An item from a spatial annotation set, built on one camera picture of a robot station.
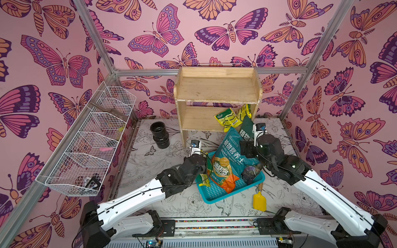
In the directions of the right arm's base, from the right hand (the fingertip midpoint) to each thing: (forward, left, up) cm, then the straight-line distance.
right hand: (245, 141), depth 70 cm
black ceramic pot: (+16, +46, -17) cm, 52 cm away
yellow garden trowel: (-18, -11, -30) cm, 36 cm away
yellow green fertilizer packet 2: (+20, -2, +1) cm, 21 cm away
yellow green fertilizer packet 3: (-10, +18, -22) cm, 30 cm away
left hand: (-4, +18, -6) cm, 19 cm away
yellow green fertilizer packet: (+20, +6, -6) cm, 22 cm away
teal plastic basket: (-13, +15, -30) cm, 36 cm away
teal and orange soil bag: (-3, +7, -15) cm, 16 cm away
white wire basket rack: (-13, +71, -3) cm, 72 cm away
